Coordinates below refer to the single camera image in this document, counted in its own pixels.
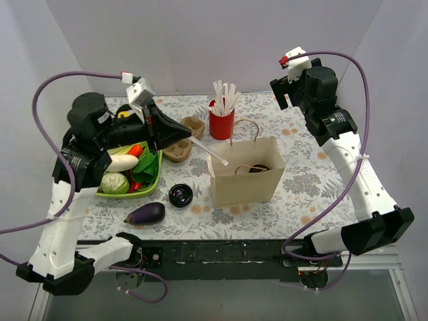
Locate single white straw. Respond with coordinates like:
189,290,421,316
188,136,229,166

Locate black plastic cup lid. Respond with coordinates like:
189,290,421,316
249,164,270,173

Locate brown paper bag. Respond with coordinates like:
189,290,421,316
207,136,285,209

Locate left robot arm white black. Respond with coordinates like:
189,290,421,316
16,92,191,296

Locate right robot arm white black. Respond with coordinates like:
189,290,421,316
270,55,415,266

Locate green plastic basket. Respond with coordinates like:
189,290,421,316
96,144,163,199

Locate orange carrot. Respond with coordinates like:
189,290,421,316
128,144,144,158

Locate white radish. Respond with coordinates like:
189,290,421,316
106,154,138,173

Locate green leafy vegetables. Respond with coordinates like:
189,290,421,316
131,143,159,184

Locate green cabbage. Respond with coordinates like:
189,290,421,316
101,172,130,195

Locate red chili pepper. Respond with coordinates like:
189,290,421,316
128,170,141,193

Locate red cup holder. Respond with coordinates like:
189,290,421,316
209,100,235,140

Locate spare black cup lid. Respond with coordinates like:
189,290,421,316
169,184,193,208

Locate purple eggplant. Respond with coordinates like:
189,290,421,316
123,202,165,226

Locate floral table mat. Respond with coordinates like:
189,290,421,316
80,93,356,240

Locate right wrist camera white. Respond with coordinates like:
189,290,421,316
279,47,312,84

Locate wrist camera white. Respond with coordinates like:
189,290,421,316
126,78,155,120
279,47,312,84

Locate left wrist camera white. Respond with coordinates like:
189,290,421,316
126,78,155,120

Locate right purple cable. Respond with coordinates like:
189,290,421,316
281,49,371,291

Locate purple cable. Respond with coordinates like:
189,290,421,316
281,49,371,291
0,70,168,304

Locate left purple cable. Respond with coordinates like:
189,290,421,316
0,70,168,304

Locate aluminium frame rail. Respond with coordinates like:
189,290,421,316
29,248,418,320

